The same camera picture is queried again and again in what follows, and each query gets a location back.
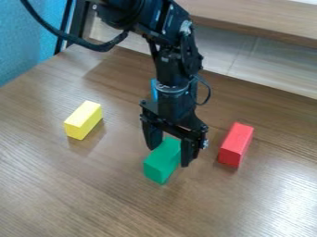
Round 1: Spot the yellow rectangular block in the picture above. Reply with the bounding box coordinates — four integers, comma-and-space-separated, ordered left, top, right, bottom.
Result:
63, 100, 105, 141

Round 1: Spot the red rectangular block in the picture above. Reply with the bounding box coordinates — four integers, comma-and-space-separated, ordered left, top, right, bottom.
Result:
216, 121, 256, 168

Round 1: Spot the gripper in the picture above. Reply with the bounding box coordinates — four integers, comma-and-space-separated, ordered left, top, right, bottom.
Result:
137, 77, 211, 168

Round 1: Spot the green rectangular block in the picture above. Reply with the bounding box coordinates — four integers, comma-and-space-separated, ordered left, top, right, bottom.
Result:
142, 136, 184, 185

